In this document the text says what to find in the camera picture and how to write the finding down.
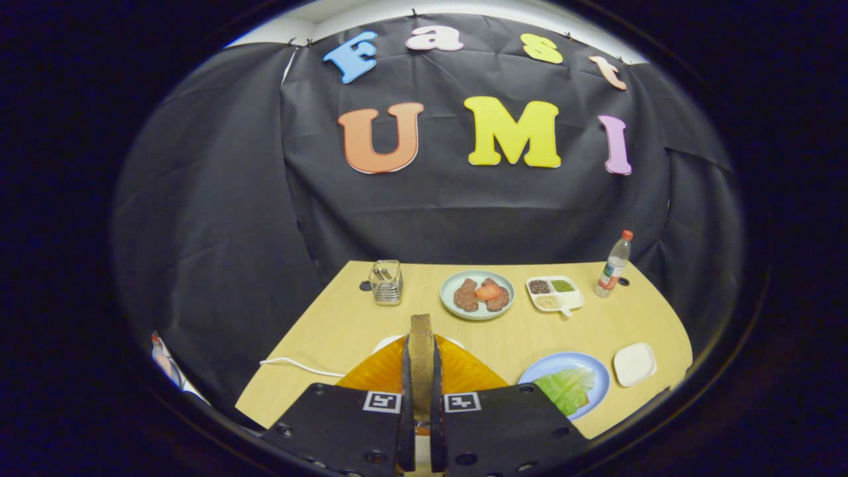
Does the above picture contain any black backdrop cloth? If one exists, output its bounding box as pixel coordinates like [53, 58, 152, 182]
[113, 13, 743, 425]

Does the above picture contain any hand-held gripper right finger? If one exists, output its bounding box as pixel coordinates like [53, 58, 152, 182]
[431, 335, 590, 477]

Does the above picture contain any clear water bottle red cap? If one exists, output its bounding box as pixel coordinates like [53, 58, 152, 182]
[594, 230, 634, 298]

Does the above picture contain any red white blue object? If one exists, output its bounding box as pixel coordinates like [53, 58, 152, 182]
[151, 331, 209, 405]

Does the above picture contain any pale green round plate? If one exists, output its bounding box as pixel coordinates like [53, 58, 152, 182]
[440, 270, 516, 322]

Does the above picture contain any brown toast slice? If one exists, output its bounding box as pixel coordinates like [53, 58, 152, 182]
[407, 314, 437, 425]

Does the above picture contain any white square plate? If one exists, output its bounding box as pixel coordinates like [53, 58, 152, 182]
[613, 342, 658, 388]

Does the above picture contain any brown meat piece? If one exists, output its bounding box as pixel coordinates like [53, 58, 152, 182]
[454, 278, 479, 312]
[482, 278, 511, 312]

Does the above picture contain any blue round plate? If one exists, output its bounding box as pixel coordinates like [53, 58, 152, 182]
[518, 351, 610, 421]

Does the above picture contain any white toaster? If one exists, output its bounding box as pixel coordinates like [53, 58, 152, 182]
[372, 333, 468, 475]

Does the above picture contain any white divided condiment dish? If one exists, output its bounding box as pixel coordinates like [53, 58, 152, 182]
[526, 276, 585, 319]

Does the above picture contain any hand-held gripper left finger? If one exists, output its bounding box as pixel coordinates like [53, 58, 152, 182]
[262, 335, 415, 477]

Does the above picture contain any metal wire utensil holder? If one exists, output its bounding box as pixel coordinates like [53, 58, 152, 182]
[369, 260, 403, 306]

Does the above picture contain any green lettuce leaf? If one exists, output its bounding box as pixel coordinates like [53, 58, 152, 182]
[533, 366, 597, 417]

